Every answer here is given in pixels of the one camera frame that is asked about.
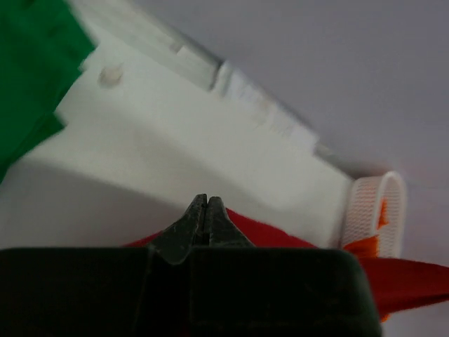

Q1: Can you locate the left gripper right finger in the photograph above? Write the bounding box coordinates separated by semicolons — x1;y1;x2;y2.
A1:
187;197;382;336

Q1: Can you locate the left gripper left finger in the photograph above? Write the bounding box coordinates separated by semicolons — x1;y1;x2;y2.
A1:
1;194;207;336

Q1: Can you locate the red t-shirt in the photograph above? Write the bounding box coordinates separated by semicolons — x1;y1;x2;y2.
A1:
122;198;448;329

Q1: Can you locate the orange crumpled t-shirt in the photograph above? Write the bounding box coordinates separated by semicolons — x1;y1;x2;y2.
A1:
344;199;393;323

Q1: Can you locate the white perforated plastic basket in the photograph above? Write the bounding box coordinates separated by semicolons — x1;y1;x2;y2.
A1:
340;171;407;258

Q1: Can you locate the white paper sheet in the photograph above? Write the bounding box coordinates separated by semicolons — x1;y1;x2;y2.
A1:
213;62;319;152

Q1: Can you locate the small white scrap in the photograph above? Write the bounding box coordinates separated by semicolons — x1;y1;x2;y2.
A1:
98;63;123;88

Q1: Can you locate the green folded t-shirt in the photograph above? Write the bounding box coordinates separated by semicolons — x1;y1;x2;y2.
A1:
1;1;95;176

